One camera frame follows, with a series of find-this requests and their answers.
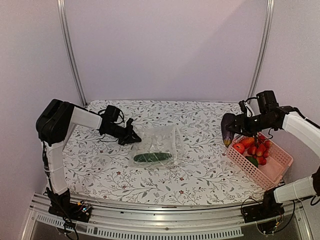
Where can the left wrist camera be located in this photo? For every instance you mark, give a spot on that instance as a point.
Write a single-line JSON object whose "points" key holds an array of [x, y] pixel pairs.
{"points": [[129, 122]]}

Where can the orange red fake mango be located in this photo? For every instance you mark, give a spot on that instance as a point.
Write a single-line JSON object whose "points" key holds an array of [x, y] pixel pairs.
{"points": [[247, 142]]}

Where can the green fake leafy vegetable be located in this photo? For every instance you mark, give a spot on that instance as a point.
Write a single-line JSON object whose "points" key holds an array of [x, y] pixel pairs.
{"points": [[252, 160]]}

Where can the aluminium frame post left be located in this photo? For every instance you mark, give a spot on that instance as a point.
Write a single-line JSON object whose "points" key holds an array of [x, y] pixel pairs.
{"points": [[61, 7]]}

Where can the dark green fake cucumber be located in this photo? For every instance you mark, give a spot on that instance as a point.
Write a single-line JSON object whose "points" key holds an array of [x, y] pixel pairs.
{"points": [[152, 157]]}

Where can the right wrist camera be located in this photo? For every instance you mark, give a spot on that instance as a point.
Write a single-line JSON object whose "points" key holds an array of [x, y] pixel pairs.
{"points": [[245, 108]]}

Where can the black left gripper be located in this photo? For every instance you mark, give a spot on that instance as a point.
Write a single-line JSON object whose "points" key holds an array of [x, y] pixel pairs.
{"points": [[128, 138]]}

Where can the aluminium frame post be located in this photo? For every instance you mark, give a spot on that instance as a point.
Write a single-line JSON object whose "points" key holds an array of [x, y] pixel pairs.
{"points": [[61, 7], [270, 4]]}

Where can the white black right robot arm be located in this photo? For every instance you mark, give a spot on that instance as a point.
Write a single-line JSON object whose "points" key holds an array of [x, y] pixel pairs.
{"points": [[287, 127]]}

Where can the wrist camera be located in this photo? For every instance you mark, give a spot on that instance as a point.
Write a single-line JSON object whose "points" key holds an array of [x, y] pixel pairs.
{"points": [[245, 108], [129, 122]]}

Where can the purple fake eggplant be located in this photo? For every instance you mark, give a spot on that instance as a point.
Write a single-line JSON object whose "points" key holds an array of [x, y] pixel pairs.
{"points": [[227, 135]]}

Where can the aluminium frame post right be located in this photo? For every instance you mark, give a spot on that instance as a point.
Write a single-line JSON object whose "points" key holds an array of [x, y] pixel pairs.
{"points": [[270, 4]]}

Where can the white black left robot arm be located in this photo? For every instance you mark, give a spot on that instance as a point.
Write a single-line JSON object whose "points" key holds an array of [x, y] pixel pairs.
{"points": [[53, 126]]}

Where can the clear polka dot zip bag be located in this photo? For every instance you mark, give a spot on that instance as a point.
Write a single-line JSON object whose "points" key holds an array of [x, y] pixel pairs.
{"points": [[164, 139]]}

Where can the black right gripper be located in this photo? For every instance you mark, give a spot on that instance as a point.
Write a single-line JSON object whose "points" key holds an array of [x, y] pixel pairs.
{"points": [[242, 124]]}

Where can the aluminium front rail base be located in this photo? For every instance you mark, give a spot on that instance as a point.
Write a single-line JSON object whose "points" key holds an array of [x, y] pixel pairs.
{"points": [[117, 220]]}

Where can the pink perforated plastic basket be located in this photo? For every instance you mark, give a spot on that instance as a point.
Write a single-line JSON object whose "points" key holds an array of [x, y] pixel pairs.
{"points": [[269, 175]]}

